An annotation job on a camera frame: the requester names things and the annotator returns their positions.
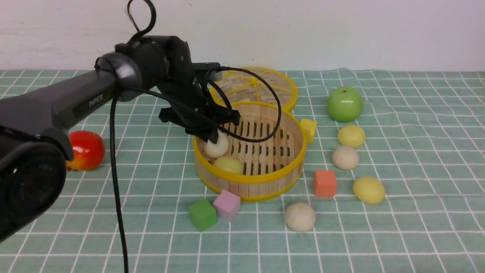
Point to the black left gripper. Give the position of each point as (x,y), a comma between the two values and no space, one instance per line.
(194,109)

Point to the white bun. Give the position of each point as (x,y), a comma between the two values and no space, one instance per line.
(300,217)
(345,158)
(217,149)

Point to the yellow bun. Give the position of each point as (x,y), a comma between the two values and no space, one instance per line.
(229,164)
(369,190)
(351,136)

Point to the white bun front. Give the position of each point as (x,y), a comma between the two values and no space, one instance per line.
(300,217)

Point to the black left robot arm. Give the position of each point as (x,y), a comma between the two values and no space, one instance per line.
(34,126)

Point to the bamboo steamer tray yellow rim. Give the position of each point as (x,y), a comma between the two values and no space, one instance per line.
(271,168)

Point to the woven bamboo steamer lid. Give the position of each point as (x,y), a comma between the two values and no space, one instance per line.
(259,84)

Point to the pink cube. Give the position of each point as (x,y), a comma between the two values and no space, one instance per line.
(227,205)

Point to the green cube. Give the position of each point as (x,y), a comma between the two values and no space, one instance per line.
(202,215)

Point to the yellow cube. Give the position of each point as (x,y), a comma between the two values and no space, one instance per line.
(310,128)

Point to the orange cube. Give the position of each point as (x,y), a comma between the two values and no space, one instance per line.
(324,183)

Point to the red pomegranate toy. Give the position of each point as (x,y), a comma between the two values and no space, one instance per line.
(89,151)

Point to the green apple toy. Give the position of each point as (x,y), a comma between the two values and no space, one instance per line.
(344,104)

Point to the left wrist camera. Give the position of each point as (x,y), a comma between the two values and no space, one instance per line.
(209,71)

